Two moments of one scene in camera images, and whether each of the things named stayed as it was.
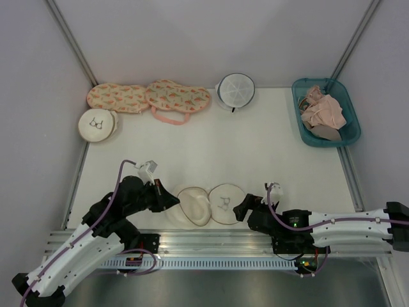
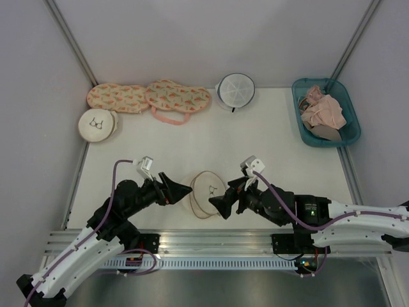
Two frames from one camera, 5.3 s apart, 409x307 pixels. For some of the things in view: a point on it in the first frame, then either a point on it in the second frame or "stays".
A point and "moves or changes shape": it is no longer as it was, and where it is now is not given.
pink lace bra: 314,94 stays
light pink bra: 326,112 stays
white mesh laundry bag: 234,91 stays
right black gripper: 252,202 → 223,203
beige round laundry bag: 198,206 moves or changes shape
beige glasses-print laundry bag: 98,125 stays
